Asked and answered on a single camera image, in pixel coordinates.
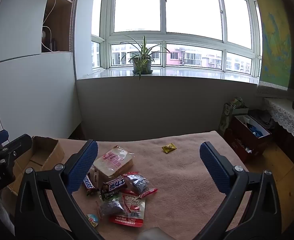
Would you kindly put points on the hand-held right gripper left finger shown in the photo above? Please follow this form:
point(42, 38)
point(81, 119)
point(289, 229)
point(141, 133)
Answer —
point(83, 165)

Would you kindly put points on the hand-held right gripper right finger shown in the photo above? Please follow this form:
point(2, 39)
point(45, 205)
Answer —
point(213, 162)

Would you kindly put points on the packaged sliced bread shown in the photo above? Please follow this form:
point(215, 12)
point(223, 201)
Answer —
point(114, 162)

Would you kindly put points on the brown cardboard box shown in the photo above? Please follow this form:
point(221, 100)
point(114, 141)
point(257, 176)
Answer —
point(46, 150)

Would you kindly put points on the yellow candy packet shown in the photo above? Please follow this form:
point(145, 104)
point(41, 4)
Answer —
point(169, 148)

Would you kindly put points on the brown chocolate bar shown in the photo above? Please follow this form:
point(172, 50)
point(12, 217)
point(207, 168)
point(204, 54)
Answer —
point(88, 181)

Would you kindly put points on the chocolate bar with white letters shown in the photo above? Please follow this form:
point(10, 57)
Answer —
point(114, 185)

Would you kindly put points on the red cardboard box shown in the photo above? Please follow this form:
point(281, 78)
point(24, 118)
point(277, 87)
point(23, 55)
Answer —
point(244, 140)

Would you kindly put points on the pink blanket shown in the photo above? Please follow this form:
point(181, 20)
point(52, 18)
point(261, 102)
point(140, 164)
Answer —
point(177, 180)

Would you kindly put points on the red packet with dark filling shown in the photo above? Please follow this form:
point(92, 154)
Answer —
point(110, 206)
point(137, 183)

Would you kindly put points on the green patterned bag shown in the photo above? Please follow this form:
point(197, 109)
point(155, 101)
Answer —
point(228, 115)

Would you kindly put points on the blue plastic bag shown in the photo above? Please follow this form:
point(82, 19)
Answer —
point(255, 130)

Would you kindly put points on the colourful wrapped egg candy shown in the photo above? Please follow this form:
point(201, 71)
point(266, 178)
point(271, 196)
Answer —
point(93, 220)

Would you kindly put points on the white cabinet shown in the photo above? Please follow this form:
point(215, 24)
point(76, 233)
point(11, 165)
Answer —
point(24, 80)

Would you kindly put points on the red and white snack packet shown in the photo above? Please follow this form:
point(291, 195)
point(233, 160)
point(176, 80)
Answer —
point(135, 212)

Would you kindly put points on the white lace tablecloth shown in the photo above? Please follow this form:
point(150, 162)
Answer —
point(287, 120)

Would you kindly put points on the potted spider plant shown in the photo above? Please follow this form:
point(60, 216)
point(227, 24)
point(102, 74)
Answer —
point(142, 63)

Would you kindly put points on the white framed window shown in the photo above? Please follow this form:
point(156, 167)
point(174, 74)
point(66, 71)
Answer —
point(187, 7)

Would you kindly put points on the wall map poster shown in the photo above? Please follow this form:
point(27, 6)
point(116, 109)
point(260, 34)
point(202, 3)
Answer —
point(277, 42)

